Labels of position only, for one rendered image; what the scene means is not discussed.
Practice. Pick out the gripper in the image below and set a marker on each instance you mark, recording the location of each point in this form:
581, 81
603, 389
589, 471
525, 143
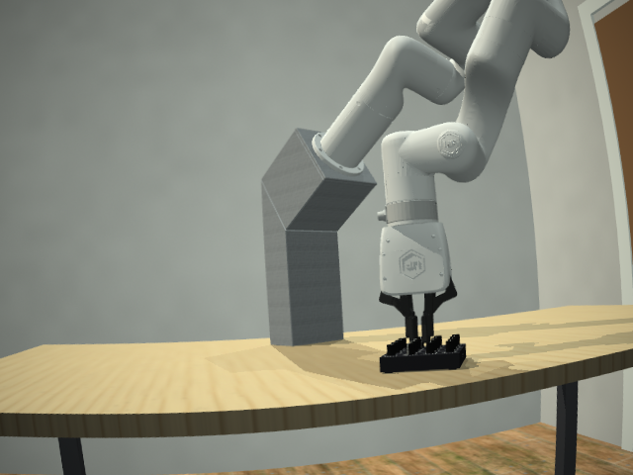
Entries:
414, 262

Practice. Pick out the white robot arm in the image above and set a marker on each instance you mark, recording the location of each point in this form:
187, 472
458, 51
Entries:
488, 57

